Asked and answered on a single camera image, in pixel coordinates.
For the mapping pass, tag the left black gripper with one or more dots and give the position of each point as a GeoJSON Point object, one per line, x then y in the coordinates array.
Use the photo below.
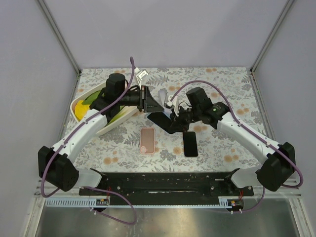
{"type": "Point", "coordinates": [142, 99]}

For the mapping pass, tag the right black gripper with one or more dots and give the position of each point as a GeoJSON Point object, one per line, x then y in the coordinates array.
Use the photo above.
{"type": "Point", "coordinates": [177, 118]}

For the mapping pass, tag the black phone blue case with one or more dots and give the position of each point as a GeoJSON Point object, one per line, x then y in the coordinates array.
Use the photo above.
{"type": "Point", "coordinates": [160, 119]}

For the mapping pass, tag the pink phone case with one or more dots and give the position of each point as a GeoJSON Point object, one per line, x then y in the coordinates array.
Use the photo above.
{"type": "Point", "coordinates": [147, 141]}

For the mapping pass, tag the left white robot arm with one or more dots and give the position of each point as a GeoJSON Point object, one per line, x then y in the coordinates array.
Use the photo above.
{"type": "Point", "coordinates": [56, 163]}

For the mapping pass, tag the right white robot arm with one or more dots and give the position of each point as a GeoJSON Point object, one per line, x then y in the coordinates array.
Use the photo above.
{"type": "Point", "coordinates": [276, 160]}

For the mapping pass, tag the cream oval plastic tray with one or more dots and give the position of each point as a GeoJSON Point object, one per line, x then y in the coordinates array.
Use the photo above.
{"type": "Point", "coordinates": [130, 110]}

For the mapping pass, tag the green bok choy toy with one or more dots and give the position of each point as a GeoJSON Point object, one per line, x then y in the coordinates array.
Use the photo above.
{"type": "Point", "coordinates": [117, 116]}

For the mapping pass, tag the floral patterned table mat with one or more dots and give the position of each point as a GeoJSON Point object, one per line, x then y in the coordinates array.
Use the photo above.
{"type": "Point", "coordinates": [119, 149]}

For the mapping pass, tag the green leaf toy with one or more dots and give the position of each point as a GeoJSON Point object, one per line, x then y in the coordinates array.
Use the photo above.
{"type": "Point", "coordinates": [91, 98]}

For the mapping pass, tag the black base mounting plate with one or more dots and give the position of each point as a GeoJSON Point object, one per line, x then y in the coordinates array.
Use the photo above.
{"type": "Point", "coordinates": [169, 188]}

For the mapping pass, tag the yellow cabbage toy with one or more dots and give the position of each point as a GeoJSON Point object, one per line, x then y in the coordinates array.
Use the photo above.
{"type": "Point", "coordinates": [81, 109]}

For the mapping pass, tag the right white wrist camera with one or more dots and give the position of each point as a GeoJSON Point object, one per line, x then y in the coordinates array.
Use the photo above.
{"type": "Point", "coordinates": [171, 102]}

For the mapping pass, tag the white slotted cable duct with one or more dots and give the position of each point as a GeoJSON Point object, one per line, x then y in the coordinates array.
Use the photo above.
{"type": "Point", "coordinates": [77, 202]}

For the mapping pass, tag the aluminium frame rail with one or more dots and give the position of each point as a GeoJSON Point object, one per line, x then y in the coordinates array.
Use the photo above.
{"type": "Point", "coordinates": [58, 34]}

